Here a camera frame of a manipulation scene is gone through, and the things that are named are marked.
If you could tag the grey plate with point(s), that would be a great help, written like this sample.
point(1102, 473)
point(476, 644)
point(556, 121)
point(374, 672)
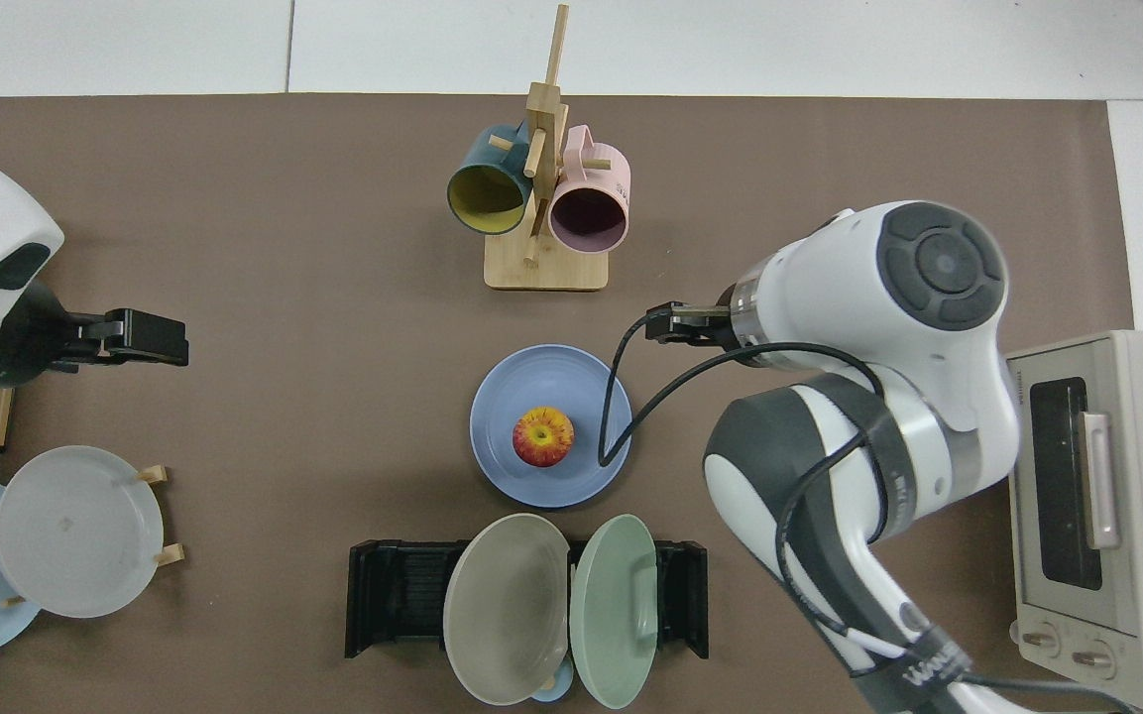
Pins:
point(75, 531)

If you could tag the small blue round thing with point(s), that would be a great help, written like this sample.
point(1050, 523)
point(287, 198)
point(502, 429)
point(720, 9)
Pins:
point(556, 686)

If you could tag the brown table cloth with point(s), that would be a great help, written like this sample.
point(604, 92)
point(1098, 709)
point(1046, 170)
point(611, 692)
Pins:
point(284, 397)

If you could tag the black dish rack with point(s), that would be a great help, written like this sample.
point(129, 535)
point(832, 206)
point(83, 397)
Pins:
point(393, 595)

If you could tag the pale green plate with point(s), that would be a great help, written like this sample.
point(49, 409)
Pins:
point(611, 610)

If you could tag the dark teal mug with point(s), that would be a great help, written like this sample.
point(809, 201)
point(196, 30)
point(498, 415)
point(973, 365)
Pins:
point(487, 193)

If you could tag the beige plate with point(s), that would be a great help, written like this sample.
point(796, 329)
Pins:
point(507, 610)

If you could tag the wooden plate rack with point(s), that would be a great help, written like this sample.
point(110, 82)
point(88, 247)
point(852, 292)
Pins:
point(170, 555)

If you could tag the pink mug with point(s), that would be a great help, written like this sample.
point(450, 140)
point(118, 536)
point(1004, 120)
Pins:
point(588, 213)

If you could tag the wooden cup stand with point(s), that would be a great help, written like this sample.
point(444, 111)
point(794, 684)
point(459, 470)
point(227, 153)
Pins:
point(546, 268)

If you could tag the red yellow apple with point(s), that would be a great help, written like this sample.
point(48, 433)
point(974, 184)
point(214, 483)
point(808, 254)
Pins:
point(543, 438)

